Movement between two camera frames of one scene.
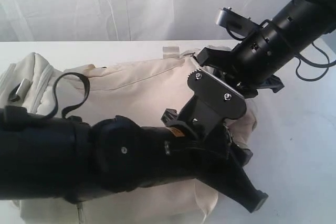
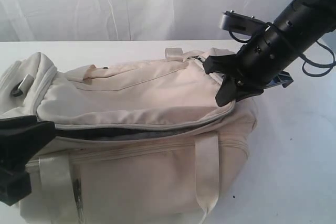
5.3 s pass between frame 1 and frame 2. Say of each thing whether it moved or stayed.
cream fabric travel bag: stayed
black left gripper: moved
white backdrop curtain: stayed
